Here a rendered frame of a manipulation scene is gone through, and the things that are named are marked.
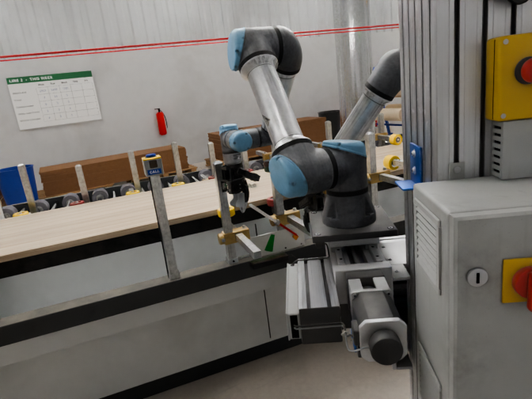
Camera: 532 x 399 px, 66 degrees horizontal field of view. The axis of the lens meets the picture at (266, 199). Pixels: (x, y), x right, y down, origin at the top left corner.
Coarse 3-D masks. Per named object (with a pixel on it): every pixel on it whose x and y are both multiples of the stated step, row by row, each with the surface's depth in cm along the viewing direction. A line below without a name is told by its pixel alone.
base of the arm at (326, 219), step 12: (336, 192) 111; (348, 192) 110; (360, 192) 110; (336, 204) 112; (348, 204) 110; (360, 204) 111; (372, 204) 114; (324, 216) 116; (336, 216) 112; (348, 216) 110; (360, 216) 110; (372, 216) 112; (348, 228) 111
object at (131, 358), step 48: (384, 192) 230; (144, 240) 187; (192, 240) 196; (0, 288) 170; (48, 288) 177; (96, 288) 184; (144, 336) 197; (192, 336) 206; (240, 336) 216; (0, 384) 178; (48, 384) 186; (96, 384) 194; (144, 384) 205
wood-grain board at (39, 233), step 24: (144, 192) 249; (168, 192) 242; (192, 192) 234; (216, 192) 227; (264, 192) 215; (24, 216) 227; (48, 216) 221; (72, 216) 215; (96, 216) 209; (120, 216) 203; (144, 216) 198; (168, 216) 193; (192, 216) 192; (0, 240) 188; (24, 240) 184; (48, 240) 180; (72, 240) 176; (96, 240) 179
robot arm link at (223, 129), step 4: (228, 124) 160; (232, 124) 158; (236, 124) 161; (220, 128) 159; (224, 128) 158; (228, 128) 157; (232, 128) 158; (236, 128) 159; (220, 132) 159; (224, 132) 158; (220, 136) 160; (224, 136) 157; (224, 140) 165; (224, 144) 158; (224, 148) 160; (228, 148) 159; (224, 152) 161; (228, 152) 160; (232, 152) 160; (236, 152) 160
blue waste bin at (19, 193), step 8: (8, 168) 632; (16, 168) 638; (32, 168) 623; (0, 176) 593; (8, 176) 593; (16, 176) 597; (32, 176) 620; (0, 184) 600; (8, 184) 597; (16, 184) 600; (32, 184) 620; (8, 192) 601; (16, 192) 603; (24, 192) 608; (32, 192) 620; (8, 200) 607; (16, 200) 606; (24, 200) 611
